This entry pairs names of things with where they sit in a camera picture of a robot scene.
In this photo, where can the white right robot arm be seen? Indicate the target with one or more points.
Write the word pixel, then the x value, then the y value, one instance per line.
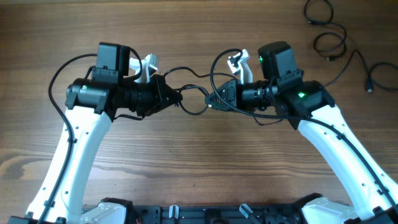
pixel 312 111

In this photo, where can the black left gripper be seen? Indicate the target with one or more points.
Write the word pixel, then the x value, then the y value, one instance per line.
pixel 159 88

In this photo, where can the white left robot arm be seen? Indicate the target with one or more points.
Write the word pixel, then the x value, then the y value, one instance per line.
pixel 119 79

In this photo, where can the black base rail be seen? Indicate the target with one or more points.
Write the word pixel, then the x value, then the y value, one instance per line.
pixel 174 214

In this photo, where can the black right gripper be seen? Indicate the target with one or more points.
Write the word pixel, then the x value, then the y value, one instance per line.
pixel 230 89

